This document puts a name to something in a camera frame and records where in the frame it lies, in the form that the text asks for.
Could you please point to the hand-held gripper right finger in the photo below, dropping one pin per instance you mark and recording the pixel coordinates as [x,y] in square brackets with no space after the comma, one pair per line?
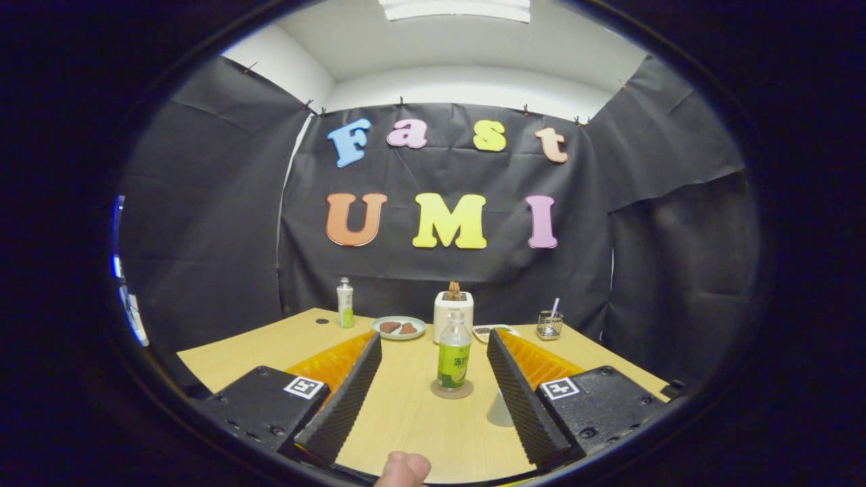
[524,406]

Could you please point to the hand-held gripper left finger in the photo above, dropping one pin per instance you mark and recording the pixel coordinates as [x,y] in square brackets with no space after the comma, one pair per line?
[345,406]

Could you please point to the white cup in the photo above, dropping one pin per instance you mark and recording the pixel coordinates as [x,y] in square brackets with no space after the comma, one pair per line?
[499,412]

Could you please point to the round brown coaster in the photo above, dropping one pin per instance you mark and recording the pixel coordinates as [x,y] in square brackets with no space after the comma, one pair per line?
[466,391]

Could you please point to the green label juice bottle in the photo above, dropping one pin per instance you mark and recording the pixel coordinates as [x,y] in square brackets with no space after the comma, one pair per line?
[453,362]

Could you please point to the small white spray bottle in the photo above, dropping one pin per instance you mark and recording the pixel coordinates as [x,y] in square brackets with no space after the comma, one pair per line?
[345,304]

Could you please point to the wooden table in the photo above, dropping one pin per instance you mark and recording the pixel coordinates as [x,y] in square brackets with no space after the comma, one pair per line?
[413,419]

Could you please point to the white divided snack tray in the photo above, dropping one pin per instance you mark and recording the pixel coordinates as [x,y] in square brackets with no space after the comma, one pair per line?
[484,332]

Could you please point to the pale green plate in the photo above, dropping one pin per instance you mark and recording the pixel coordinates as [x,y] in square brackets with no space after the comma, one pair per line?
[399,336]

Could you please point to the brown meat slice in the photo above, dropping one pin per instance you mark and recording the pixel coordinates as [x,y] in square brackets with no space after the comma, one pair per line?
[390,327]
[408,329]

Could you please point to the white toaster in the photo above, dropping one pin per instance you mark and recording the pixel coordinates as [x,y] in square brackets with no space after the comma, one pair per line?
[446,306]

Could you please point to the bread slice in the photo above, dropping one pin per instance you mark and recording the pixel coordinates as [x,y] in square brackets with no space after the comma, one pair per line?
[454,291]

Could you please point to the lit monitor screen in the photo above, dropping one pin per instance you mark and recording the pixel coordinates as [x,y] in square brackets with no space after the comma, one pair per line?
[132,318]

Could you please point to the ceiling light panel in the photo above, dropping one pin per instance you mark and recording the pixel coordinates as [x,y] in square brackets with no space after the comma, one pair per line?
[453,8]

